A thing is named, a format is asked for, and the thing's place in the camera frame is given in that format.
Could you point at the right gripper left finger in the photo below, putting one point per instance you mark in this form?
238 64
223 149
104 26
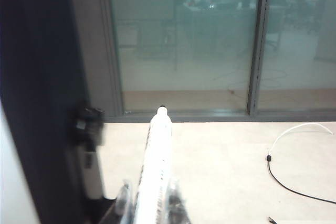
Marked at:
124 203

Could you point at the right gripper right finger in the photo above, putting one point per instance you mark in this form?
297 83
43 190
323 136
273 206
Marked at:
177 205

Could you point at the white whiteboard marker pen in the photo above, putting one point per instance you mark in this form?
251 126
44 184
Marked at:
157 155

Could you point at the black pen holder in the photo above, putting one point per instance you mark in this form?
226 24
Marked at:
88 124

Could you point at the frosted glass window pane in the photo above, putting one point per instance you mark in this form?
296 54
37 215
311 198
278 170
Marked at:
183 51
296 77

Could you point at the white whiteboard with black frame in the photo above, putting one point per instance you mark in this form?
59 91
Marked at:
13 182

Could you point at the black whiteboard stand post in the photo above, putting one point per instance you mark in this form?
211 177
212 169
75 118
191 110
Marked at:
39 77

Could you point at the grey window frame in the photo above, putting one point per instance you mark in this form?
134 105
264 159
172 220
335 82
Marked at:
258 51

